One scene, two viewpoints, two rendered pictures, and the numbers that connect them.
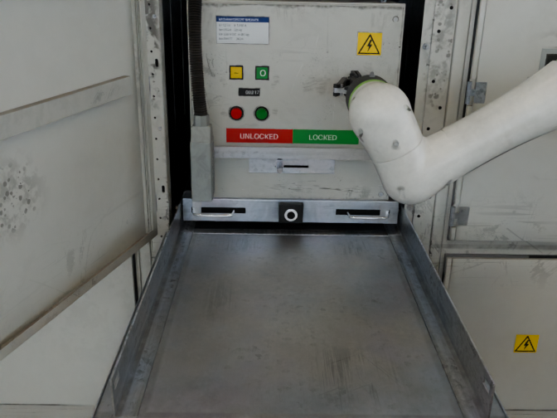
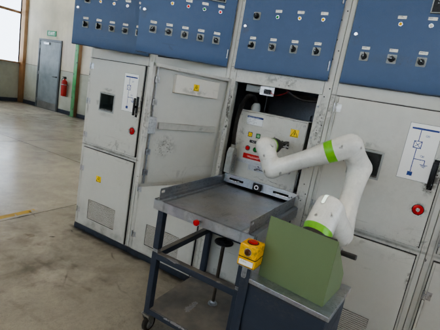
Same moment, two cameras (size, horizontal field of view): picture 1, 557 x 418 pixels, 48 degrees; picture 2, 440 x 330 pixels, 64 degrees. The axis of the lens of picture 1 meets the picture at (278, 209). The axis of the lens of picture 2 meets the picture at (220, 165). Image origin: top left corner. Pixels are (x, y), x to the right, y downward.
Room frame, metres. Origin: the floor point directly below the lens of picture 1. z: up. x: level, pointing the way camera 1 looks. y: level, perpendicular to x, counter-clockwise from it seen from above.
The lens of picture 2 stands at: (-0.73, -0.92, 1.48)
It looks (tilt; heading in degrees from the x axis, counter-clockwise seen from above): 12 degrees down; 29
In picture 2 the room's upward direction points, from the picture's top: 10 degrees clockwise
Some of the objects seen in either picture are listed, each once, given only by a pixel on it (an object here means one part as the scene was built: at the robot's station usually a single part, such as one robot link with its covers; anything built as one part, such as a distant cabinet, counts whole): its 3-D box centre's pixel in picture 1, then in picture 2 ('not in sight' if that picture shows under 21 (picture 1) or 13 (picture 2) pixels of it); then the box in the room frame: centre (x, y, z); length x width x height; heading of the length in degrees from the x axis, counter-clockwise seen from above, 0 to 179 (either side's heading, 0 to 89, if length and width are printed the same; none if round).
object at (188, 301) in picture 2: not in sight; (220, 262); (1.09, -0.04, 0.46); 0.64 x 0.58 x 0.66; 1
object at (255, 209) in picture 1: (290, 207); (258, 186); (1.48, -0.03, 0.89); 0.54 x 0.05 x 0.06; 91
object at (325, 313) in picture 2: not in sight; (298, 283); (0.70, -0.61, 0.74); 0.37 x 0.32 x 0.02; 86
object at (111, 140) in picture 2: not in sight; (160, 118); (2.03, 1.38, 1.13); 1.35 x 0.70 x 2.25; 1
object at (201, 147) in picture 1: (202, 161); (230, 160); (1.40, 0.18, 1.04); 0.08 x 0.05 x 0.17; 1
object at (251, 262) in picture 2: not in sight; (251, 253); (0.56, -0.42, 0.85); 0.08 x 0.08 x 0.10; 1
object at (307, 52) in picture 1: (293, 110); (265, 150); (1.47, -0.03, 1.15); 0.48 x 0.01 x 0.48; 91
